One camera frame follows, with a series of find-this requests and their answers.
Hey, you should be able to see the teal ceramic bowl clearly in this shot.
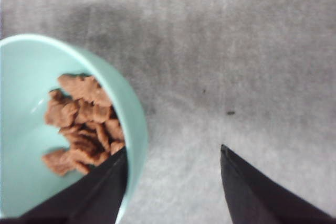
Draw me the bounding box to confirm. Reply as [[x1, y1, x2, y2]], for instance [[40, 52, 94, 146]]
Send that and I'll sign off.
[[1, 34, 148, 223]]

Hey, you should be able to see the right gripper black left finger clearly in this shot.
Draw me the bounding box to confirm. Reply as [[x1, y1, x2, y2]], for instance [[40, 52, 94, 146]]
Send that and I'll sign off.
[[1, 147, 128, 223]]

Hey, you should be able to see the brown beef cubes pile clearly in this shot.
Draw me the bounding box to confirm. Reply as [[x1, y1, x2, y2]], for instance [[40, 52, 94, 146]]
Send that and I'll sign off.
[[42, 74, 125, 176]]

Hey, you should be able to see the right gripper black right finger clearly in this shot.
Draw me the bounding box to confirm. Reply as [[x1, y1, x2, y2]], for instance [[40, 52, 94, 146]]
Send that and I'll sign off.
[[220, 145, 335, 223]]

